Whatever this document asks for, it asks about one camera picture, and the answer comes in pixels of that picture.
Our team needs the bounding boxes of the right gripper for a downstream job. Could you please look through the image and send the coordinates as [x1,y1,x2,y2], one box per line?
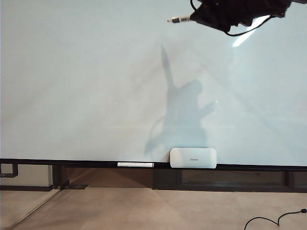
[190,0,260,31]

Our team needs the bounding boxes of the white marker pen black tip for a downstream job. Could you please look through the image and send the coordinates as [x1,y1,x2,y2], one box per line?
[167,15,192,24]

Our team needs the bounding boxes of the white whiteboard eraser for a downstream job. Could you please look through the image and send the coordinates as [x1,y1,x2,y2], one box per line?
[169,147,217,169]

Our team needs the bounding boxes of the large white whiteboard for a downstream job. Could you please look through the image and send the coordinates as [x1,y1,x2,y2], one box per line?
[0,0,307,166]

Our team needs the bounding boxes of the white marker with black cap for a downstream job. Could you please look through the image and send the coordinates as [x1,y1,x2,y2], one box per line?
[117,161,166,169]

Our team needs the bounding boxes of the black whiteboard tray ledge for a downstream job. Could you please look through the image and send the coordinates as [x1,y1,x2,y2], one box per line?
[0,158,307,172]

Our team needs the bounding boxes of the black baseboard strip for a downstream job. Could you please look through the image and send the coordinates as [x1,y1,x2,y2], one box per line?
[0,185,53,192]

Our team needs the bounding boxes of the thin grey floor strip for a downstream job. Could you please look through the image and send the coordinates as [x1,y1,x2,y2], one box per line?
[9,189,60,229]

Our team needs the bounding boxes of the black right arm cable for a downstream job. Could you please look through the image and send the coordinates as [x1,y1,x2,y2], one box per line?
[222,14,274,37]

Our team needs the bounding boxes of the black lower stand frame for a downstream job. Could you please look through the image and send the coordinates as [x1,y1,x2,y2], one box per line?
[152,167,307,194]

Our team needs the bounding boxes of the black floor power cable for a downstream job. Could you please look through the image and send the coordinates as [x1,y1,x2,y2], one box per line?
[244,208,307,230]

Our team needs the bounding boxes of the black floor base plate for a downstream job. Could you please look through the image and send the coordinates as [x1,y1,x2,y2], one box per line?
[61,184,89,190]

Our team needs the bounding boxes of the black stand post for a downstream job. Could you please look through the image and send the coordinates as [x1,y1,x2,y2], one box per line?
[52,165,71,190]

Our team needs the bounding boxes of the black pipe bracket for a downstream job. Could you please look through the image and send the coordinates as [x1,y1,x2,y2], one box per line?
[0,162,19,178]

